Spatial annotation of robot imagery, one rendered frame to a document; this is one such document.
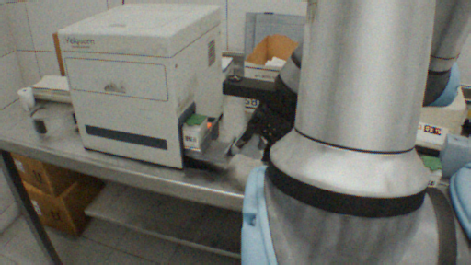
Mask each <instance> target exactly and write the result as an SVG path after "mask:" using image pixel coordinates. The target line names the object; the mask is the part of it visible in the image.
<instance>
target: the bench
mask: <svg viewBox="0 0 471 265"><path fill-rule="evenodd" d="M243 55H244V54H243V53H233V52H222V57H227V58H233V62H234V74H233V75H238V76H241V77H244V72H242V70H243ZM34 99H35V102H36V106H34V107H33V108H31V109H29V111H24V110H23V108H22V106H21V103H20V101H19V102H18V103H17V104H14V105H13V106H12V107H10V108H8V109H7V110H5V111H4V112H1V113H0V167H1V170H2V172H3V174H4V176H5V178H6V181H7V184H8V186H9V188H10V189H11V191H12V193H13V196H14V197H15V199H16V202H17V205H18V207H19V209H20V211H21V212H22V214H23V216H24V218H25V220H26V223H27V224H28V225H29V229H30V231H31V232H32V234H33V235H34V238H35V240H36V241H37V242H38V244H39V246H40V249H41V251H42V252H43V254H44V256H45V258H46V260H47V261H48V262H49V264H50V265H63V264H62V262H61V260H60V258H59V255H58V254H57V252H56V250H55V248H54V247H53V245H52V242H51V240H50V238H49V237H48V235H47V233H46V231H45V229H44V226H43V224H42V223H41V221H40V218H39V216H38V214H37V212H36V211H35V208H34V205H33V204H32V202H31V200H30V197H29V195H28V193H27V190H26V188H25V186H24V183H23V181H22V179H21V177H20V175H19V173H18V170H17V167H16V164H15V162H14V159H13V157H12V156H11V153H13V154H16V155H19V156H24V157H28V158H32V159H36V160H39V161H42V162H46V163H49V164H52V165H55V166H58V167H64V168H68V169H71V170H73V171H75V172H78V173H82V174H86V175H88V176H92V177H96V178H100V179H105V180H110V182H109V183H108V184H107V185H106V186H105V187H104V188H103V190H102V191H100V192H99V193H98V195H97V197H96V199H94V200H93V201H92V202H91V203H90V204H88V206H87V207H86V208H85V210H84V211H85V214H86V215H88V216H92V217H95V218H97V219H101V220H103V221H107V222H110V223H113V224H115V225H119V226H122V227H126V228H129V229H132V230H134V231H138V232H142V233H145V234H148V235H152V236H158V237H161V238H164V239H165V240H168V241H171V242H175V243H178V244H181V245H185V246H189V247H192V248H198V249H203V250H208V251H211V252H215V253H219V254H223V255H226V256H229V257H233V258H236V259H241V228H242V225H243V215H242V209H243V200H244V193H245V187H246V183H247V177H248V174H249V172H250V171H251V170H253V169H254V168H260V167H262V166H267V167H268V166H269V162H264V161H261V159H259V160H254V159H252V158H250V157H247V156H243V155H241V154H237V155H236V156H234V157H233V159H232V161H231V163H230V165H229V167H228V168H227V169H224V164H218V163H214V162H208V161H203V160H199V159H194V158H192V159H191V160H190V162H189V163H188V164H187V165H186V167H185V169H184V170H183V169H181V170H180V169H176V168H172V167H164V166H160V165H156V164H151V163H147V162H142V161H138V160H133V159H129V158H125V157H121V156H114V155H108V154H104V153H100V152H97V151H92V150H87V149H85V148H84V147H83V141H82V138H81V135H80V132H79V127H78V124H76V125H75V126H74V127H72V128H71V129H69V130H68V131H65V132H57V131H55V130H54V129H50V130H49V131H48V132H47V133H39V132H35V130H34V129H33V127H32V123H31V121H30V119H29V117H30V113H31V112H33V111H34V110H35V109H37V108H39V107H47V109H41V110H38V111H36V112H35V114H34V115H33V116H32V118H33V119H35V118H47V117H52V116H57V115H62V114H65V113H67V112H71V111H74V108H73V104H72V103H67V104H66V103H62V102H58V101H53V100H50V101H49V100H44V99H40V98H34ZM223 101H224V113H223V114H222V116H221V117H220V118H219V136H218V138H217V140H216V141H221V142H227V143H230V142H231V140H232V138H233V136H236V139H237V138H238V136H239V135H240V133H241V131H242V130H243V128H244V127H245V125H246V124H247V122H248V120H249V119H250V117H251V115H252V113H248V112H244V98H241V97H234V96H229V95H224V94H223ZM263 150H264V149H263ZM263 150H259V151H260V152H261V154H262V156H263ZM261 158H262V157H261Z"/></svg>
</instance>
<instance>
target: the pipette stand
mask: <svg viewBox="0 0 471 265"><path fill-rule="evenodd" d="M468 140H469V138H465V137H462V136H458V135H454V134H451V133H447V134H446V135H445V138H444V141H443V144H442V149H441V151H440V154H439V156H438V158H439V160H440V161H441V166H442V177H441V179H440V180H439V183H440V184H442V185H444V184H445V185H448V186H449V182H450V179H451V177H452V175H453V174H455V173H457V171H458V170H459V169H460V168H462V167H463V166H465V165H467V164H470V163H471V140H470V144H468V143H467V142H468Z"/></svg>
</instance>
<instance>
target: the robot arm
mask: <svg viewBox="0 0 471 265"><path fill-rule="evenodd" d="M306 9H307V10H306V18H305V24H304V27H305V31H304V37H303V38H302V39H301V41H300V42H299V45H297V47H296V48H295V49H294V51H293V53H292V54H291V55H290V56H289V59H288V60H287V61H286V63H285V64H284V66H283V67H282V68H281V69H280V71H279V73H278V74H277V76H276V77H275V82H271V81H264V80H258V79H252V78H246V77H241V76H238V75H229V76H228V77H227V78H226V79H225V80H224V81H223V94H224V95H229V96H234V97H241V98H249V99H255V100H260V102H259V104H258V106H257V107H256V109H255V110H254V112H253V113H252V115H251V117H250V119H249V120H248V122H247V124H246V125H245V127H244V128H243V130H242V131H241V133H240V135H239V136H238V138H237V139H236V141H235V143H234V144H233V146H232V147H231V156H232V157H234V156H236V155H237V154H241V155H243V156H247V157H250V158H252V159H254V160H259V159H261V157H262V154H261V152H260V151H259V150H263V149H265V147H266V144H265V142H264V141H263V139H265V140H266V141H268V142H269V143H270V145H271V146H272V148H271V149H270V161H269V166H268V167H267V166H262V167H260V168H254V169H253V170H251V171H250V172H249V174H248V177H247V183H246V187H245V193H244V200H243V209H242V215H243V225H242V228H241V265H471V163H470V164H467V165H465V166H463V167H462V168H460V169H459V170H458V171H457V173H455V174H453V175H452V177H451V179H450V182H449V187H448V188H440V187H438V188H435V187H428V184H429V178H430V173H429V171H428V170H427V168H425V165H423V164H422V163H423V162H422V161H421V160H420V157H418V154H417V152H416V150H415V141H416V137H417V133H418V130H419V128H418V126H419V120H420V113H421V109H422V107H425V108H444V107H447V106H450V105H451V104H452V102H453V101H454V100H455V97H457V89H458V87H459V86H460V81H461V77H460V71H459V67H458V64H457V62H456V58H457V57H458V55H459V53H460V52H461V50H462V48H463V46H464V45H465V42H466V39H467V37H468V36H469V33H470V31H471V0H307V4H306ZM261 136H263V137H264V138H263V139H262V138H261ZM277 141H278V142H277Z"/></svg>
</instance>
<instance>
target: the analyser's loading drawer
mask: <svg viewBox="0 0 471 265"><path fill-rule="evenodd" d="M235 141H236V136H233V138H232V140H231V142H230V143H227V142H221V141H215V140H212V132H211V129H210V130H209V131H208V132H207V133H206V134H205V136H204V137H203V138H202V140H201V142H200V150H198V149H193V148H188V147H183V139H182V134H181V142H182V150H183V156H184V157H189V158H194V159H199V160H203V161H208V162H214V163H218V164H224V169H227V168H228V167H229V165H230V163H231V161H232V159H233V157H232V156H231V147H232V146H233V144H234V143H235Z"/></svg>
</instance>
